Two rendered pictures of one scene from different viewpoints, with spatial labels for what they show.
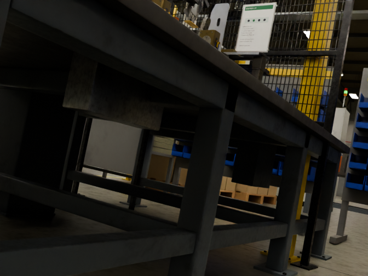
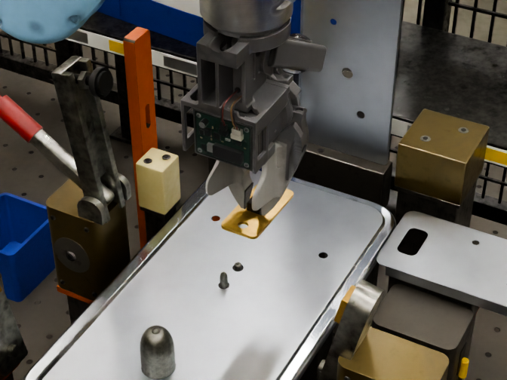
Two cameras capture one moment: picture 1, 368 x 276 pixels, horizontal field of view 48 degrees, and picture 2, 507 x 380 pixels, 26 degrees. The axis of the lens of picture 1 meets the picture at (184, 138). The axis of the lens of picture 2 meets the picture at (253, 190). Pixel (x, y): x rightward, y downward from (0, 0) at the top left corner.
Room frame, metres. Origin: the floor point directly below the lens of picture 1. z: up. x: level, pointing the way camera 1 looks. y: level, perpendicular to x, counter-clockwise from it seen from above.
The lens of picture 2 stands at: (1.31, 0.20, 1.77)
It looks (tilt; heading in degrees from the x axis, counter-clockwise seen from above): 38 degrees down; 351
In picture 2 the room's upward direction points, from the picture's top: straight up
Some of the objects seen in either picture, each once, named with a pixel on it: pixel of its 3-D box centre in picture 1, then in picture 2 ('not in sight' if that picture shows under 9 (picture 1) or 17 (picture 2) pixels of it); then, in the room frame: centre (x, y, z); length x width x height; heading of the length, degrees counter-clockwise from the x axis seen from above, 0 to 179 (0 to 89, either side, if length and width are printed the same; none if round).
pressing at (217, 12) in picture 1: (215, 32); (348, 26); (2.33, -0.06, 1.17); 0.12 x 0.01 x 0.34; 54
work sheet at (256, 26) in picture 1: (256, 28); not in sight; (2.51, -0.31, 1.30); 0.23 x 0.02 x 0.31; 54
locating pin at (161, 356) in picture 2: not in sight; (157, 353); (2.02, 0.18, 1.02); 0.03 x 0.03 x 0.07
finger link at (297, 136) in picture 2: (198, 5); (280, 134); (2.08, 0.06, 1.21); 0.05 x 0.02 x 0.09; 54
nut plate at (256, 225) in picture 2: (191, 23); (258, 205); (2.10, 0.07, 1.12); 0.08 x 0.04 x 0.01; 144
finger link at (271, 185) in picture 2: (194, 12); (265, 187); (2.07, 0.07, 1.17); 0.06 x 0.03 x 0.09; 144
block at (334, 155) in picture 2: not in sight; (335, 248); (2.33, -0.06, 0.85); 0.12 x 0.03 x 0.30; 54
